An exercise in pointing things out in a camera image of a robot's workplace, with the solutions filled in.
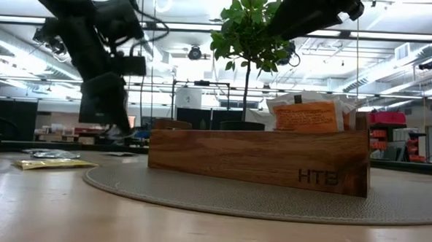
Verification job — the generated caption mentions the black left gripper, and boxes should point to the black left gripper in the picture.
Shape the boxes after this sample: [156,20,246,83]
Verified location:
[67,37,137,136]

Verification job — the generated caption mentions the yellow tea packet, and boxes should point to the yellow tea packet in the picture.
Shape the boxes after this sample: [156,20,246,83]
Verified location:
[14,156,99,174]

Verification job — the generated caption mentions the orange white tea packet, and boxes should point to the orange white tea packet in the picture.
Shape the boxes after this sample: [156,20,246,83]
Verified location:
[265,89,350,133]
[342,101,358,131]
[272,97,344,134]

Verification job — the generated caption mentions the wooden tea organizer box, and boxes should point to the wooden tea organizer box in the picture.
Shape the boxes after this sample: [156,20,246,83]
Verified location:
[146,102,374,198]

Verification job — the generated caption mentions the black monitor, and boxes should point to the black monitor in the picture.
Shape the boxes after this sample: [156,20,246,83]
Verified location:
[79,93,110,125]

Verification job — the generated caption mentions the round black hanging lamp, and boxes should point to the round black hanging lamp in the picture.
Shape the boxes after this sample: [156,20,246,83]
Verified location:
[188,44,204,62]

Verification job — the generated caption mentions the green potted plant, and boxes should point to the green potted plant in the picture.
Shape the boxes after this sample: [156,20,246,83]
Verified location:
[204,0,293,134]

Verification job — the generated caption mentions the round grey placemat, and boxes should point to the round grey placemat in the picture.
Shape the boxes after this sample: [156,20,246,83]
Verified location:
[80,151,432,229]

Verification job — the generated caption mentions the red storage bin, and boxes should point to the red storage bin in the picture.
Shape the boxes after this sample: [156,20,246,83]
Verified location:
[368,110,408,126]

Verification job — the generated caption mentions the storage shelf with bins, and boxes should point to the storage shelf with bins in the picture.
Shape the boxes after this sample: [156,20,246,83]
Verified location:
[367,122,428,164]

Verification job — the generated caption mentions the black metal table frame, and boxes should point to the black metal table frame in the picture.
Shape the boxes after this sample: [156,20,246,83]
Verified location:
[0,138,432,178]

